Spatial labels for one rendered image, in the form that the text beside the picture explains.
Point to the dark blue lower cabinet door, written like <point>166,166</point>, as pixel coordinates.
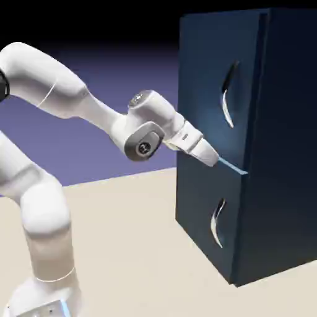
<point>198,198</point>

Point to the dark blue cabinet door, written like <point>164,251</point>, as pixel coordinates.
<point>205,74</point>
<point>198,198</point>

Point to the dark blue cabinet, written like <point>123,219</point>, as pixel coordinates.
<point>279,148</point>

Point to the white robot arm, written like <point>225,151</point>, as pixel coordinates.
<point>47,81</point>

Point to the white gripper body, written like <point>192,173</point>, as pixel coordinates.
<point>204,151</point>

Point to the dark blue upper cabinet door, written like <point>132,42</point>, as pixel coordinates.
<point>205,74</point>

